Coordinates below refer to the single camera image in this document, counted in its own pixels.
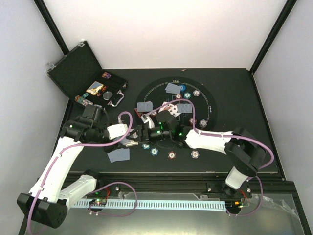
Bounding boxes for face up card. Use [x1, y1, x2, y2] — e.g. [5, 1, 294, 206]
[168, 105, 181, 117]
[159, 102, 174, 113]

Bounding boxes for triangular all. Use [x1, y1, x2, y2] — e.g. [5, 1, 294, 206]
[134, 108, 142, 117]

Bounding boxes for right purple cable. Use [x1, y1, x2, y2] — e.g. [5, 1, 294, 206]
[143, 98, 274, 218]

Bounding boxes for blue white chip mat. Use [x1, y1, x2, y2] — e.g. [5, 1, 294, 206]
[193, 90, 201, 96]
[199, 119, 207, 128]

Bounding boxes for blue white chip mat top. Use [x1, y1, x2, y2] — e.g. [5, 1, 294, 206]
[193, 90, 201, 96]

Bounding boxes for card deck in case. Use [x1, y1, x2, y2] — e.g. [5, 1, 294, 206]
[86, 81, 104, 95]

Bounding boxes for blue white poker chip stack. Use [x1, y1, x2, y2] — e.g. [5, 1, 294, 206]
[191, 151, 200, 159]

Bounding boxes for purple cable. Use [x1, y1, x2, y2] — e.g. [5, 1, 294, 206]
[143, 98, 274, 218]
[26, 111, 137, 235]

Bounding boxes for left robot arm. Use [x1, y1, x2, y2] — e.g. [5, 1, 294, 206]
[17, 105, 133, 231]

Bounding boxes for blue patterned card deck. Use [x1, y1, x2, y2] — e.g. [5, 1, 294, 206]
[113, 137, 138, 148]

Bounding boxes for face down card mat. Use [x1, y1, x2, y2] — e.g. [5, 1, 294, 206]
[177, 103, 193, 114]

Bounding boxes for black aluminium rail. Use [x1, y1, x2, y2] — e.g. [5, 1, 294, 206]
[97, 172, 233, 194]

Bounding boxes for round black poker mat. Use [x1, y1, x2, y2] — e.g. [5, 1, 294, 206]
[136, 77, 218, 146]

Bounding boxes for purple chips in case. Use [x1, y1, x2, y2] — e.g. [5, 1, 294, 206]
[101, 72, 111, 79]

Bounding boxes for silver dealer button in case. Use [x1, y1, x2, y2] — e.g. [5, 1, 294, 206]
[102, 91, 113, 100]

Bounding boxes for single green poker chip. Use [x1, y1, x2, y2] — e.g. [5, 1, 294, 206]
[142, 144, 150, 149]

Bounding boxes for brown poker chip stack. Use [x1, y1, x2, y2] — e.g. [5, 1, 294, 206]
[168, 151, 176, 160]

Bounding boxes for black poker case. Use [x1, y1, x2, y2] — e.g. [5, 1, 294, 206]
[46, 41, 128, 109]

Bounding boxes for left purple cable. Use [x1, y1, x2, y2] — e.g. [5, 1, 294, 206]
[26, 111, 137, 235]

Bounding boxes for blue round button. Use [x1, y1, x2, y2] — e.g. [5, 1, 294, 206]
[180, 84, 186, 92]

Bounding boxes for red dice in case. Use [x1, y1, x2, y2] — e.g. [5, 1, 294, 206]
[97, 86, 107, 96]

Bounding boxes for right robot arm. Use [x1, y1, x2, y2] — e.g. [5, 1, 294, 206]
[127, 110, 266, 198]

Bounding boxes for chips row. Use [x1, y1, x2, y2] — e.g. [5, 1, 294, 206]
[74, 95, 93, 107]

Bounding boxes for white slotted cable duct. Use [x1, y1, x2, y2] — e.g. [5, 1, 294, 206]
[72, 198, 226, 212]

